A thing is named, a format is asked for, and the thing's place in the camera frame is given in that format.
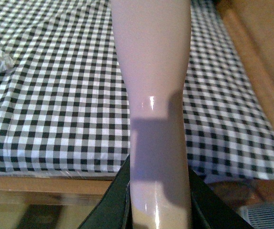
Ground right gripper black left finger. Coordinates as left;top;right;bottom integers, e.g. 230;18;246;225
79;156;131;229

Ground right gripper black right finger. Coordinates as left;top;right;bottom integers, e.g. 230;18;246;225
189;168;252;229

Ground beige hand brush black bristles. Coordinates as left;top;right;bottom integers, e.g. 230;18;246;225
111;0;192;229

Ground white cylindrical air purifier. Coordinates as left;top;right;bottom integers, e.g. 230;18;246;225
237;202;274;229

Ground black white checkered cloth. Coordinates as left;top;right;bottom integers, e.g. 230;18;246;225
0;0;274;180

